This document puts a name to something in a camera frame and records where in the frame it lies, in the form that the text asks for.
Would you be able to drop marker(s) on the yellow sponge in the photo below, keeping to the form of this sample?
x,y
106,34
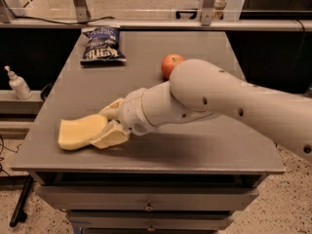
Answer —
x,y
75,134

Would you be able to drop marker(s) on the black floor stand leg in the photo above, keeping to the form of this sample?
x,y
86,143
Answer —
x,y
19,215

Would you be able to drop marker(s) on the right metal frame post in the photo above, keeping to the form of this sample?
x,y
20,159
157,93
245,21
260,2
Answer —
x,y
207,12

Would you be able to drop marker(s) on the white pump bottle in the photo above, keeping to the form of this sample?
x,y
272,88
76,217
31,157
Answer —
x,y
18,84

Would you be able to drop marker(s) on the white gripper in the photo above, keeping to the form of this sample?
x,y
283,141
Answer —
x,y
133,111

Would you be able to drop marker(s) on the left metal frame post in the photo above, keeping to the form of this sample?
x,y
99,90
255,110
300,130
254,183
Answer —
x,y
82,11

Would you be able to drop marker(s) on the metal frame post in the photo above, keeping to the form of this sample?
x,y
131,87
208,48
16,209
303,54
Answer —
x,y
82,11
207,12

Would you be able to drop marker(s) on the red apple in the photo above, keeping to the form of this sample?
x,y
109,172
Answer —
x,y
169,62

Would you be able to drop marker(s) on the lower drawer with knob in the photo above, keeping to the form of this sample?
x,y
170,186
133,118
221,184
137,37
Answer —
x,y
149,221

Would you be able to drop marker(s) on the blue chip bag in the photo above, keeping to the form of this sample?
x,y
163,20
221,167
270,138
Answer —
x,y
102,45

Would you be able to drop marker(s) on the grey drawer cabinet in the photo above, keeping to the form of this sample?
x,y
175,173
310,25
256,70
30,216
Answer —
x,y
216,152

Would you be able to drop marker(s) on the upper drawer with knob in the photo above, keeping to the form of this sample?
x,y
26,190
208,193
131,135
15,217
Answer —
x,y
149,199

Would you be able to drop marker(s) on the drawer with knob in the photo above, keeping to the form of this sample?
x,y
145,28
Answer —
x,y
149,199
149,221

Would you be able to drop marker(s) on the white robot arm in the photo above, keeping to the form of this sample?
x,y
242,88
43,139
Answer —
x,y
198,89

